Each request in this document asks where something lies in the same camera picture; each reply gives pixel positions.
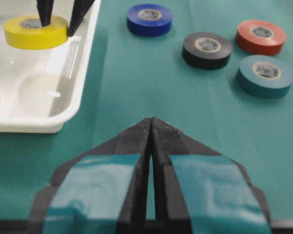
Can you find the yellow tape roll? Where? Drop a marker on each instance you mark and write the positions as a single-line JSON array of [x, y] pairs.
[[26, 32]]

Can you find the white plastic tray case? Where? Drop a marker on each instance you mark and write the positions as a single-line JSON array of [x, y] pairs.
[[40, 90]]

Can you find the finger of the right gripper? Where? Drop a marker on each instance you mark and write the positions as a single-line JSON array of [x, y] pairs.
[[45, 8], [80, 9]]

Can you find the orange-red tape roll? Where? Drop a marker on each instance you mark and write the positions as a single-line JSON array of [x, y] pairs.
[[260, 37]]

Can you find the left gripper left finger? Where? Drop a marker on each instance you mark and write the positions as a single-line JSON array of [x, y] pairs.
[[102, 191]]

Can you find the black tape roll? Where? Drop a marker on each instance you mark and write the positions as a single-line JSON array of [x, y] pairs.
[[206, 50]]

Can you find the blue tape roll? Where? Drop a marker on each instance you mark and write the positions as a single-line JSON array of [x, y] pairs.
[[149, 20]]

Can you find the green table cloth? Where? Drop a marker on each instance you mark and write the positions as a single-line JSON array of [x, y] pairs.
[[130, 78]]

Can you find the teal tape roll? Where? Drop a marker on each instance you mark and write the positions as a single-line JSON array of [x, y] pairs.
[[264, 76]]

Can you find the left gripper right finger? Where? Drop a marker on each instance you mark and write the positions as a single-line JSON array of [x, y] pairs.
[[200, 191]]

